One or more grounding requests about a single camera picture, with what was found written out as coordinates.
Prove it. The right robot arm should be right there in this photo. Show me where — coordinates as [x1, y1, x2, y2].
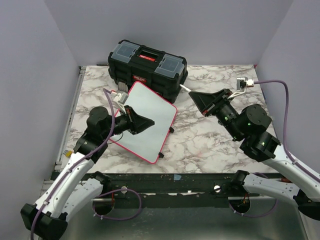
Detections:
[188, 89, 320, 220]

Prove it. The pink framed whiteboard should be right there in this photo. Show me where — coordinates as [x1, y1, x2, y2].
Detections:
[108, 80, 178, 165]

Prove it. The black and white marker pen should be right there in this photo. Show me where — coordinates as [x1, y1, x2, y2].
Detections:
[180, 84, 191, 93]

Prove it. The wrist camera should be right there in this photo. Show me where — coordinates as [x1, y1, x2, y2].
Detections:
[236, 77, 254, 92]
[110, 90, 129, 105]

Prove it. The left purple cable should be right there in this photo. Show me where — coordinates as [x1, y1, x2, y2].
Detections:
[29, 87, 143, 240]

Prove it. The black plastic toolbox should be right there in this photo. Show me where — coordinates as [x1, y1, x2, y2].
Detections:
[108, 39, 188, 104]

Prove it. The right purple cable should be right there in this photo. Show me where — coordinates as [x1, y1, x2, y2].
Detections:
[229, 79, 320, 218]

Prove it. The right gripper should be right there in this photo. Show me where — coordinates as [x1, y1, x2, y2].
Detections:
[189, 88, 244, 141]

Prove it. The yellow connector block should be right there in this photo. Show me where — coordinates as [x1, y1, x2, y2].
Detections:
[63, 150, 73, 159]

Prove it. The purple cable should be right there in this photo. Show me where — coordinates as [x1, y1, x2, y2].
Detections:
[29, 87, 143, 240]
[229, 79, 320, 218]

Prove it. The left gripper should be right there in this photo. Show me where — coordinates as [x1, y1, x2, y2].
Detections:
[101, 105, 154, 140]

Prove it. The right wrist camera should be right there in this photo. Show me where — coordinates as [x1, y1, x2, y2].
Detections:
[236, 77, 254, 92]

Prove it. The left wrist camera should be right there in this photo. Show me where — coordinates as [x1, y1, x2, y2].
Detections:
[110, 90, 129, 105]

